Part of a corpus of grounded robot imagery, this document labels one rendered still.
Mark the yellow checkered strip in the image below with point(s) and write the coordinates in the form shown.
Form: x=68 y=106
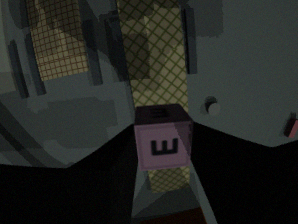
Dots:
x=155 y=55

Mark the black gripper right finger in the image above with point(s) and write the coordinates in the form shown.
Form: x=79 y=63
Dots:
x=244 y=181

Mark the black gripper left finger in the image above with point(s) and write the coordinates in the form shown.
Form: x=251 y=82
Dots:
x=97 y=190

